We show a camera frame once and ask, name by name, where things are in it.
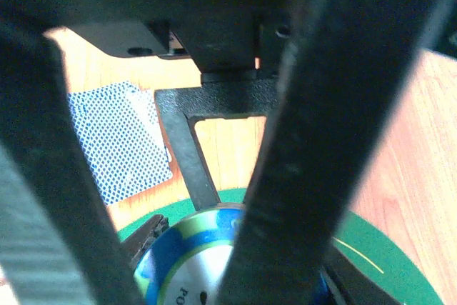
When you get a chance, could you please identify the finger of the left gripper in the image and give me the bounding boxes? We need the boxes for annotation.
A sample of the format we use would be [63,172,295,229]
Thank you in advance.
[154,79,277,211]
[216,0,453,304]

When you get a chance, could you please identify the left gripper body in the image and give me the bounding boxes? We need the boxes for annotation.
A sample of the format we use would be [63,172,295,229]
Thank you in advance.
[1,0,453,82]

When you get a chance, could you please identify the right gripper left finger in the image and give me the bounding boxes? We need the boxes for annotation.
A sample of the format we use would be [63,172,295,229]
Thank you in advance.
[0,22,169,305]

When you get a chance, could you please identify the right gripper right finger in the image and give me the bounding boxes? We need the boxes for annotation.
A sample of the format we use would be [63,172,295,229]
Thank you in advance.
[322,246,401,305]

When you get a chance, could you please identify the blue playing card deck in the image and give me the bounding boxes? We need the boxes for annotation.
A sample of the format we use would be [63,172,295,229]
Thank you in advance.
[67,81,173,205]

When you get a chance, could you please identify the blue green poker chip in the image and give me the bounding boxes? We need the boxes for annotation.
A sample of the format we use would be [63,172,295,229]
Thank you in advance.
[132,203,329,305]

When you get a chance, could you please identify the round green poker mat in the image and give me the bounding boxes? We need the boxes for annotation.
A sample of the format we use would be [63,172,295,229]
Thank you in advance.
[116,186,446,305]

